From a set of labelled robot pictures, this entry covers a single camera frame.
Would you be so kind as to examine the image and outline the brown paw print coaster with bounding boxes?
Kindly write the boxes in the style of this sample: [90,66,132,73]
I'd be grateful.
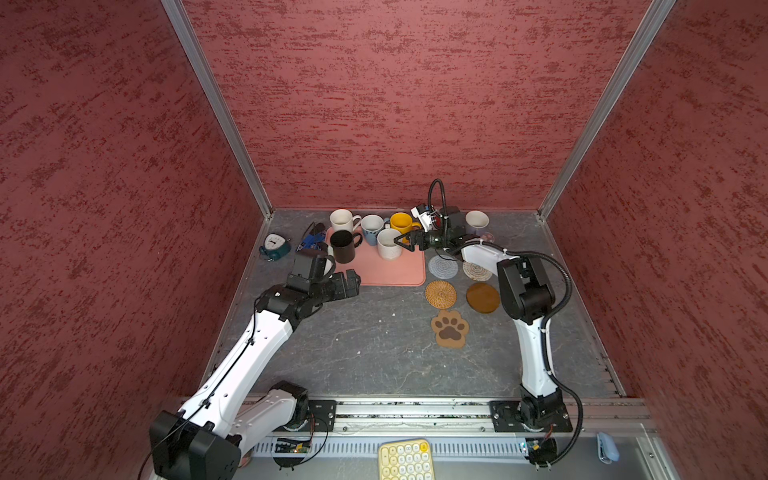
[431,310,470,349]

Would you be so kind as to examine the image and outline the white mug back left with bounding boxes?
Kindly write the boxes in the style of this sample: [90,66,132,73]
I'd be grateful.
[329,209,362,232]

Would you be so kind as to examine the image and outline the blue stapler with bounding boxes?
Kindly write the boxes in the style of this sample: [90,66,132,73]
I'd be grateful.
[296,222,327,251]

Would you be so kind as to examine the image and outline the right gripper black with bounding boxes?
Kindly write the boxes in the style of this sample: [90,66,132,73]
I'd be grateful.
[395,225,451,252]

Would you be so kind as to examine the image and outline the grey blue woven coaster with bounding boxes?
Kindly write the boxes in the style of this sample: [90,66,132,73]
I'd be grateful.
[427,256,460,280]

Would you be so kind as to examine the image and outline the white mug centre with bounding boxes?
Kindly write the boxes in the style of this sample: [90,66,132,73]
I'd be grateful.
[377,228,403,261]

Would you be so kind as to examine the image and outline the lavender mug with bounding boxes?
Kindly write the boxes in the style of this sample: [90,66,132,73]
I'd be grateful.
[465,210,490,237]

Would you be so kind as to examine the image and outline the pink serving tray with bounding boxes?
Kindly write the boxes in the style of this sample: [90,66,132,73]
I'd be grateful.
[336,240,426,287]

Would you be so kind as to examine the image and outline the aluminium rail frame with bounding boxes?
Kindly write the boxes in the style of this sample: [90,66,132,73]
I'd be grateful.
[242,397,659,468]

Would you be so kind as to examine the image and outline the yellow mug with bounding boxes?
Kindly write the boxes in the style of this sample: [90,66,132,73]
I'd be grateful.
[389,212,422,236]

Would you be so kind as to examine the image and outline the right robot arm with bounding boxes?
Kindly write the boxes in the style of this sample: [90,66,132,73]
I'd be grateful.
[395,204,573,431]

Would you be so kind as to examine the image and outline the green tape measure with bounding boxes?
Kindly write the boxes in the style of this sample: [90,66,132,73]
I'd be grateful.
[259,233,292,262]

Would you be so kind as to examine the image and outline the yellow keypad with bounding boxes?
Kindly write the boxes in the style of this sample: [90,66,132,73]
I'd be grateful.
[377,439,435,480]

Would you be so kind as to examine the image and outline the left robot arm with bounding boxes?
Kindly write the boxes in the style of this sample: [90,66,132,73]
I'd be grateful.
[148,249,361,479]

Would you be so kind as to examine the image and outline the white speckled blue mug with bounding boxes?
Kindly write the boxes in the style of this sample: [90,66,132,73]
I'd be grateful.
[360,214,389,246]

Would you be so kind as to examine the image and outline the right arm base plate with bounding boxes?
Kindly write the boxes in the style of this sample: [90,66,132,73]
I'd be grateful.
[488,400,573,435]

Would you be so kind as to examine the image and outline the large round wooden coaster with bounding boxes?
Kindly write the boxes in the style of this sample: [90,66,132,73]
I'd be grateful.
[466,282,501,314]

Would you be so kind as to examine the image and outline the black mug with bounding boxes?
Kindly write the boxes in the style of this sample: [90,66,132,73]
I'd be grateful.
[329,230,363,264]

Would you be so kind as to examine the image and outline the woven rattan coaster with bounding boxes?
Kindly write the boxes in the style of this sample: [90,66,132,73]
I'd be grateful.
[424,280,457,310]

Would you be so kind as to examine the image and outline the colourful zigzag woven coaster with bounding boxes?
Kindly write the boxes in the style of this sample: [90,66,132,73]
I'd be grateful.
[462,262,493,282]

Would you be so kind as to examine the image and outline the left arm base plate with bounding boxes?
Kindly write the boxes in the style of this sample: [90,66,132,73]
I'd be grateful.
[300,399,338,433]

